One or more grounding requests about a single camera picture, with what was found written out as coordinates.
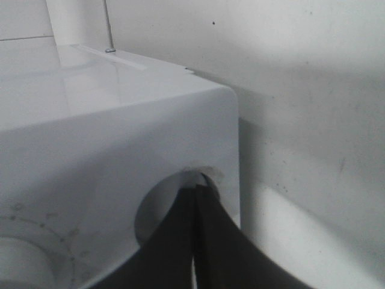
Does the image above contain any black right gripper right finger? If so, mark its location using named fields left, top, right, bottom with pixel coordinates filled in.
left=194, top=185, right=307, bottom=288

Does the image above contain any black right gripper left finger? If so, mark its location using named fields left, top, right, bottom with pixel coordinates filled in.
left=92, top=188, right=195, bottom=288

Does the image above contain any white door release button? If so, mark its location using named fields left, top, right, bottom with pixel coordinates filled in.
left=134, top=169, right=221, bottom=247

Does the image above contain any white microwave oven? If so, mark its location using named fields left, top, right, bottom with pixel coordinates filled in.
left=1, top=45, right=240, bottom=288

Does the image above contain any lower white timer knob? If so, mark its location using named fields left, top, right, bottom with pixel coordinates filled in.
left=1, top=236, right=57, bottom=288

